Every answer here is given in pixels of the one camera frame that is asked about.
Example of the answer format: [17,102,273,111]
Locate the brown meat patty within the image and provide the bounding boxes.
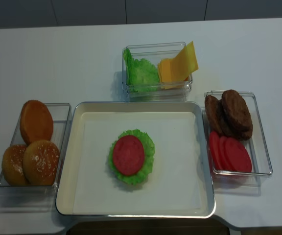
[205,95,224,136]
[216,100,242,141]
[221,90,253,141]

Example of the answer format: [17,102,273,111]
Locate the green lettuce leaf on tray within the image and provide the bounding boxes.
[107,129,155,186]

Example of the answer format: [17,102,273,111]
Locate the green lettuce in container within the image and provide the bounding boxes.
[123,48,160,93]

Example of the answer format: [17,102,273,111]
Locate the clear lettuce cheese container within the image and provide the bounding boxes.
[122,42,192,102]

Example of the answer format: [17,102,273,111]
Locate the stacked orange cheese slices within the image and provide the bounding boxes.
[157,58,180,83]

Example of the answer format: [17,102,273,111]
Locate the upright yellow cheese slice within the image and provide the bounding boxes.
[170,41,198,82]

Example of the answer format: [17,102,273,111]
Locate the red tomato slice on tray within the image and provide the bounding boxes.
[112,135,145,176]

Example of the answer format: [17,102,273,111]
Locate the back red tomato slice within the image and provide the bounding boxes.
[209,131,223,170]

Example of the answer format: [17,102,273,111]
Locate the white metal tray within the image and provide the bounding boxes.
[56,102,216,218]

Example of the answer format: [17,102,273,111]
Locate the middle red tomato slice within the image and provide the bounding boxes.
[218,136,233,171]

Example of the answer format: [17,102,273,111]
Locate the front red tomato slice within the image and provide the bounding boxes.
[224,138,252,173]

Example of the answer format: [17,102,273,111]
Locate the clear patty tomato container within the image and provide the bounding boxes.
[203,91,273,195]

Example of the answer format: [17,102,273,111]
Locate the plain bun bottom half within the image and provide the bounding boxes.
[20,100,53,145]

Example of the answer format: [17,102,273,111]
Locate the right sesame bun top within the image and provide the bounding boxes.
[23,140,60,186]

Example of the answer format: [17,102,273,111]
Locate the sesame bun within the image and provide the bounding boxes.
[23,140,60,186]
[1,144,29,186]

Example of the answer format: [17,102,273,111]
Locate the left sesame bun top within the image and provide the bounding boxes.
[1,144,29,186]

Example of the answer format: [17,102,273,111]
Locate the clear bun container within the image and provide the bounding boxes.
[0,103,72,213]

